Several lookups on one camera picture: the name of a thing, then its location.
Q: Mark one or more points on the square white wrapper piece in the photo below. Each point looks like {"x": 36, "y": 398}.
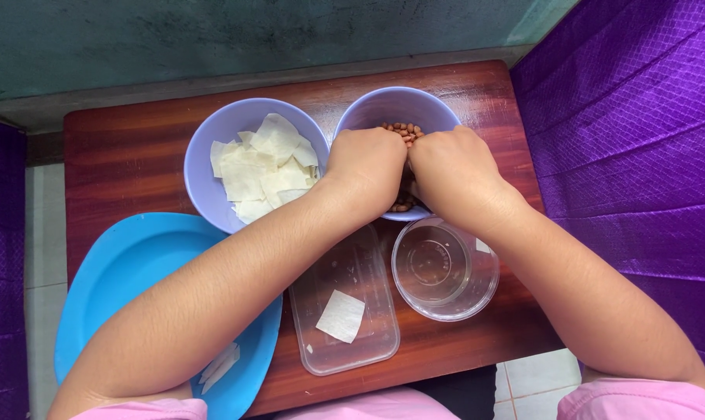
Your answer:
{"x": 341, "y": 316}

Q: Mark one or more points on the lavender bowl with white wrappers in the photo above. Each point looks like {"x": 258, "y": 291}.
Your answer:
{"x": 212, "y": 175}

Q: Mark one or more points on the purple quilted cushion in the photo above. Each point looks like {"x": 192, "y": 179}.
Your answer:
{"x": 632, "y": 146}
{"x": 1, "y": 268}

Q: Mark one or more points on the narrow white wrapper strip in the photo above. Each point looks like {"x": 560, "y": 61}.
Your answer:
{"x": 219, "y": 367}

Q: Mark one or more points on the clear round plastic container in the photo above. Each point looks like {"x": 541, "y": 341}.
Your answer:
{"x": 446, "y": 274}

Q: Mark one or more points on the heap of brown peanuts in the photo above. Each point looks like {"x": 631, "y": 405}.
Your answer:
{"x": 408, "y": 132}

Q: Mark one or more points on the clear rectangular plastic container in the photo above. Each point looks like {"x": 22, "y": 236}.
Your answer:
{"x": 352, "y": 326}

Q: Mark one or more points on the small wooden table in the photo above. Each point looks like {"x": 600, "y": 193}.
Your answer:
{"x": 137, "y": 157}

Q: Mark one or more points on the pile of white wrapper pieces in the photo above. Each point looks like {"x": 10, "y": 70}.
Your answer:
{"x": 265, "y": 166}

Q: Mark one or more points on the person's left hand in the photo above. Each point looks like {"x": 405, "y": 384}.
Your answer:
{"x": 365, "y": 169}

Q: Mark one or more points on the lavender bowl with peanuts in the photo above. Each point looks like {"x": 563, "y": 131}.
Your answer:
{"x": 387, "y": 108}

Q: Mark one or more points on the person's right hand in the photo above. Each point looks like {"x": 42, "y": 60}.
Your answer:
{"x": 454, "y": 169}

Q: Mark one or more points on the blue plastic plate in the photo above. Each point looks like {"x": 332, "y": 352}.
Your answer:
{"x": 131, "y": 268}

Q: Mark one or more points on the pink shirt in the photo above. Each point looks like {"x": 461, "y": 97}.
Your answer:
{"x": 632, "y": 402}

